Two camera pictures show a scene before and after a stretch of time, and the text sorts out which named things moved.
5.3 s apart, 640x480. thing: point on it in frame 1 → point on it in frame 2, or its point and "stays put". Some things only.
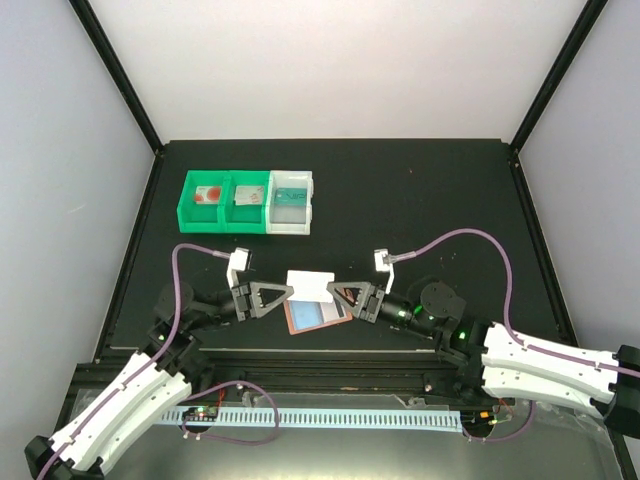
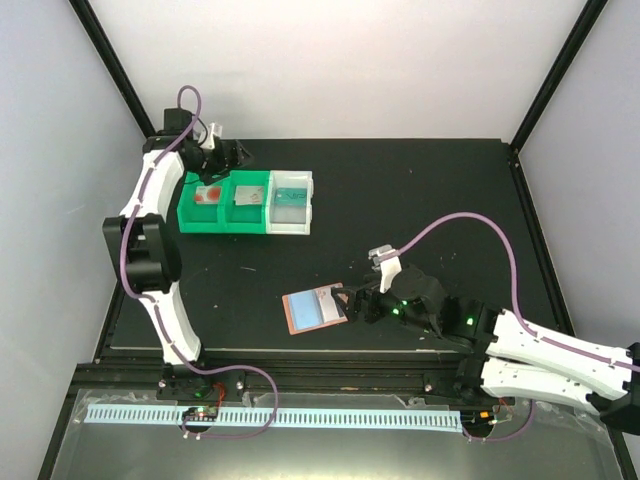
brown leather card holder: (306, 315) stays put
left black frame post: (94, 31) stays put
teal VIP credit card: (291, 196) stays put
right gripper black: (368, 314) stays put
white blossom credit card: (310, 285) → (249, 195)
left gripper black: (249, 301) → (226, 163)
